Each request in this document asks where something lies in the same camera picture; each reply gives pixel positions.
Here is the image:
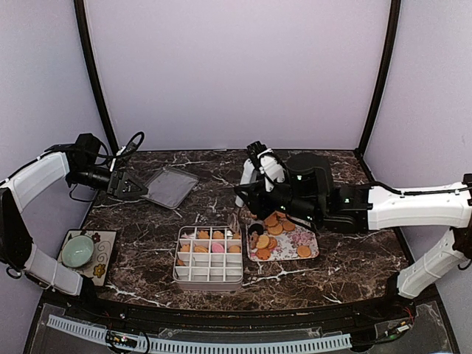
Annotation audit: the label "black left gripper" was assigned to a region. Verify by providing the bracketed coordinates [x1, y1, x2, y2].
[69, 163, 148, 198]

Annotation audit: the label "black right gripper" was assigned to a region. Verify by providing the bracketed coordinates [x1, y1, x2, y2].
[234, 173, 322, 224]

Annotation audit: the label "silver metal tongs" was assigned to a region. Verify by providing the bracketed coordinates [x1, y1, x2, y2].
[227, 159, 257, 234]

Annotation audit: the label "orange cookie column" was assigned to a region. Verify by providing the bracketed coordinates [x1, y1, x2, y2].
[228, 245, 241, 253]

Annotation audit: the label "pink round cookie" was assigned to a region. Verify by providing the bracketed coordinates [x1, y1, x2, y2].
[211, 243, 225, 253]

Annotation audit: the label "silver divided cookie tin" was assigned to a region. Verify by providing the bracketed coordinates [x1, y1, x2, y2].
[173, 226, 243, 292]

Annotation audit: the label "tan biscuit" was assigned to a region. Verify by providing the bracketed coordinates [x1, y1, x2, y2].
[193, 246, 209, 253]

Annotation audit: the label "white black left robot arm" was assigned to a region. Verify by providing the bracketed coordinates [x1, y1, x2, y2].
[1, 131, 148, 322]

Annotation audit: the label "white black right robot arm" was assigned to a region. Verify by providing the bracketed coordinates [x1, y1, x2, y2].
[235, 150, 471, 320]

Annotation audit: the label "black chocolate sandwich cookie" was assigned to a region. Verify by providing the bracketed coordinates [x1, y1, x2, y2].
[248, 223, 264, 235]

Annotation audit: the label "floral cookie tray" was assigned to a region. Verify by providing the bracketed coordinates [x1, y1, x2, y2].
[244, 222, 320, 262]

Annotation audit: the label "orange chip cookie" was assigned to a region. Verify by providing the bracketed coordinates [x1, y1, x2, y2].
[256, 249, 271, 260]

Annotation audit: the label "silver tin lid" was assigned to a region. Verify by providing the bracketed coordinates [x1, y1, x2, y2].
[141, 167, 199, 210]

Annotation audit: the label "floral square coaster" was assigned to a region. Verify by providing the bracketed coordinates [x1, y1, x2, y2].
[58, 229, 117, 287]

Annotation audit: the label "round orange cookie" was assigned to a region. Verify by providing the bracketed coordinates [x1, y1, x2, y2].
[296, 245, 312, 258]

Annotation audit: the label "green ceramic cup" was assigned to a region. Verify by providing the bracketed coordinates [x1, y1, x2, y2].
[61, 235, 94, 268]

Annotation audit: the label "white slotted cable duct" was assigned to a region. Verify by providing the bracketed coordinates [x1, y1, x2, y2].
[46, 315, 353, 353]

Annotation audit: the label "left black frame post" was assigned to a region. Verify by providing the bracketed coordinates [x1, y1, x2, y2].
[73, 0, 119, 153]

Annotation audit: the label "black frame post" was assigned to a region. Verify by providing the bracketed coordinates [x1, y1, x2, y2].
[355, 0, 402, 159]
[73, 0, 119, 153]

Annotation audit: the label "right black frame post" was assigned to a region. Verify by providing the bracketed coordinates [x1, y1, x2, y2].
[355, 0, 402, 159]

